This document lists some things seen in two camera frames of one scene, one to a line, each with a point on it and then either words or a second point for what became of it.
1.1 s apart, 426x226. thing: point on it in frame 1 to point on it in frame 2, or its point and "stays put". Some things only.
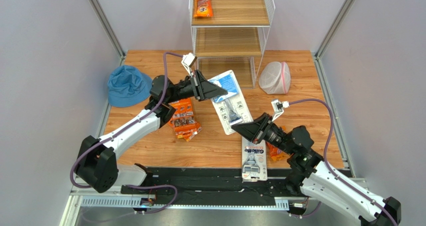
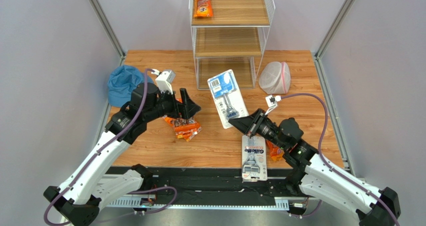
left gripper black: x=210 y=91 to x=186 y=110
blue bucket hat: x=127 y=86 stays put
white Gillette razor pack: x=254 y=160 stays put
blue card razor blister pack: x=231 y=107 stays put
